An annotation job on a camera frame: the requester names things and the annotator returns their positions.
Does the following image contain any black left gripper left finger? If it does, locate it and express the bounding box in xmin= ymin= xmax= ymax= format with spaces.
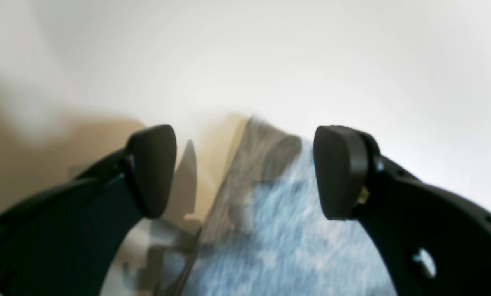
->
xmin=0 ymin=125 xmax=177 ymax=296

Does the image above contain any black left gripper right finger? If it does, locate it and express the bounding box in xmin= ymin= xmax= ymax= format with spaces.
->
xmin=313 ymin=125 xmax=491 ymax=296

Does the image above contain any grey T-shirt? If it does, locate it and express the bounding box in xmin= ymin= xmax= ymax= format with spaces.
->
xmin=102 ymin=116 xmax=398 ymax=296

